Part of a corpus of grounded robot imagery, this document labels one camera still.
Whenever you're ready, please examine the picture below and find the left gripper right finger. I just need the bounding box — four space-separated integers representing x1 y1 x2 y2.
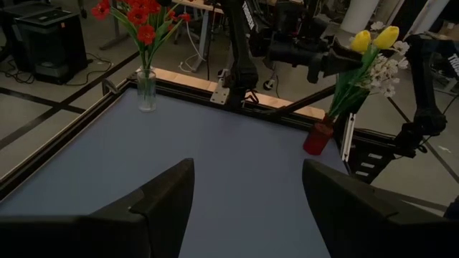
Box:
302 158 459 258

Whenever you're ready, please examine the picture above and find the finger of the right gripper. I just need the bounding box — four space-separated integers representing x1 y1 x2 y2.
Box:
324 37 359 60
321 53 364 78

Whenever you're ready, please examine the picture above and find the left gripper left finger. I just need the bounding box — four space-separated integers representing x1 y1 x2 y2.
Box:
0 158 196 258

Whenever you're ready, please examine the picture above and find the yellow artificial tulip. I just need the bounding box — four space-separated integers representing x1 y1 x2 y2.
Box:
336 25 401 119
328 29 373 119

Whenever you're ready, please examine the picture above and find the red artificial flower bunch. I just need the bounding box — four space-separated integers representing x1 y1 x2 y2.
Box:
90 0 193 72

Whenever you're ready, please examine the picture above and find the red vase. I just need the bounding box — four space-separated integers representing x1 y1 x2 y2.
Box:
303 114 336 156

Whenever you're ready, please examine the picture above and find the clear glass vase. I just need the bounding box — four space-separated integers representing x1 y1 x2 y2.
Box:
136 66 158 113

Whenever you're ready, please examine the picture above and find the white round pillar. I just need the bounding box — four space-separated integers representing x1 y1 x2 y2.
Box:
339 0 381 34

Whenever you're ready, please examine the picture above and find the wooden desk with white legs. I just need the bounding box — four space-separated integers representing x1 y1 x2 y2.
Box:
100 0 225 72

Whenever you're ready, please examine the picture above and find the black box machine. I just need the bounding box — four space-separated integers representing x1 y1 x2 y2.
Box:
0 3 89 85

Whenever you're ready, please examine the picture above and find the black aluminium table frame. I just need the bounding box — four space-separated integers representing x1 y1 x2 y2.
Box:
0 77 459 201

